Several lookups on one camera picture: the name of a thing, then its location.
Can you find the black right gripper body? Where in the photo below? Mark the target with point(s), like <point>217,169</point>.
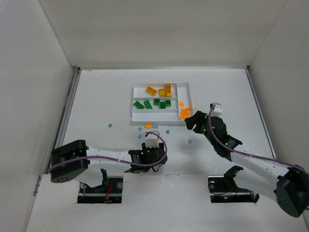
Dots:
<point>199,122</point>

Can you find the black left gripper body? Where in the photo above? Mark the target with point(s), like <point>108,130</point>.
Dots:
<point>149,148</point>

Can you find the orange D-shaped arch brick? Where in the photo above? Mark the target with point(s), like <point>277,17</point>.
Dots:
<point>185,113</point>

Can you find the yellow rounded ladybug brick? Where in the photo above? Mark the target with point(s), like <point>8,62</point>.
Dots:
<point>168,88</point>

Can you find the green two-stud duplo brick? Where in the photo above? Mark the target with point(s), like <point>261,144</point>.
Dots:
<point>162,105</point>

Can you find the yellow long duplo brick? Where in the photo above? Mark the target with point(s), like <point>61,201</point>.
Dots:
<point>162,92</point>

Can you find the green square duplo brick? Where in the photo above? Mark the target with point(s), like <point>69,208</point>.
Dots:
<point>157,102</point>

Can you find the green thin lego plate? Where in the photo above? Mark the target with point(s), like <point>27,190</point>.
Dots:
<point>138,105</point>

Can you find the yellow large duplo brick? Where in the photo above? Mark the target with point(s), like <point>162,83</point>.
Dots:
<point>151,91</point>

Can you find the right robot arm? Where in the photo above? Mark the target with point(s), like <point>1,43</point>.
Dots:
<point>285,184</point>

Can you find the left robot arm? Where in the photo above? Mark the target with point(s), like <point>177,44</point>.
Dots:
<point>91,166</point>

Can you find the white compartment tray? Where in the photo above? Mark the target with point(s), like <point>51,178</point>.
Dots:
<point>168,116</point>

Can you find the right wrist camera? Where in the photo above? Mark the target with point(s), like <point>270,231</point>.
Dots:
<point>216,109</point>

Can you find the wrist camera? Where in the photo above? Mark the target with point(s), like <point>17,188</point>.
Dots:
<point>151,139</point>
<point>216,109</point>

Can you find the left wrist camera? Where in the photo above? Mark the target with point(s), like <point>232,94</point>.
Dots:
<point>151,139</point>

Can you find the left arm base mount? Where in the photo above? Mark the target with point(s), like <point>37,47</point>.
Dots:
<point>109,192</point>

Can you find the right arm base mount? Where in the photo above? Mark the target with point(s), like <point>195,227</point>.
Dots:
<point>223,188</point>

